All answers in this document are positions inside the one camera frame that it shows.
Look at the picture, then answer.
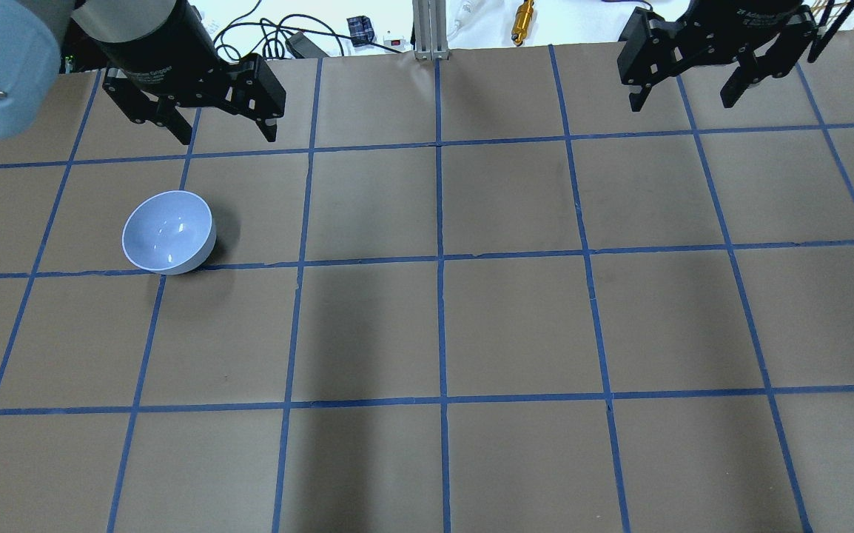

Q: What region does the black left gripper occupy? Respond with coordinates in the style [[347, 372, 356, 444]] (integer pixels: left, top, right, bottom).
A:
[[72, 1, 287, 146]]

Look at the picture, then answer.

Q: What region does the aluminium frame post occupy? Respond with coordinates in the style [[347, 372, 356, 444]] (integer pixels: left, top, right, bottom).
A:
[[412, 0, 448, 61]]

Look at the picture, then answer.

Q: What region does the brass cylinder fitting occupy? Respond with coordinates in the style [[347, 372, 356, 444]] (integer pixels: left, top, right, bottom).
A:
[[509, 0, 534, 47]]

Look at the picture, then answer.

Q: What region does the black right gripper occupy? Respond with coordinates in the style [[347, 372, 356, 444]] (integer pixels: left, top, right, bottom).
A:
[[616, 1, 819, 113]]

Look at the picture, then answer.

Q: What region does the black cable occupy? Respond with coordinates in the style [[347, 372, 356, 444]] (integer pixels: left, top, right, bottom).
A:
[[205, 0, 383, 64]]

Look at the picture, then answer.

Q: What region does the small blue black box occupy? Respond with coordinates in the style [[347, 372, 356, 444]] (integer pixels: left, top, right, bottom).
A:
[[346, 15, 375, 48]]

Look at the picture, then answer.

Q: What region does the black power adapter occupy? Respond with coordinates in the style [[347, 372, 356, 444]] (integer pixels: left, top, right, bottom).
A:
[[285, 33, 329, 58]]

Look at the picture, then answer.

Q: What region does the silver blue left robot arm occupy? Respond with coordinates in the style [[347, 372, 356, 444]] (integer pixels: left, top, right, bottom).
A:
[[0, 1, 287, 145]]

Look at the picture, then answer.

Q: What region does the light blue bowl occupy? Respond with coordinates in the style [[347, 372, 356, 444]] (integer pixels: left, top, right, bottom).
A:
[[121, 191, 217, 275]]

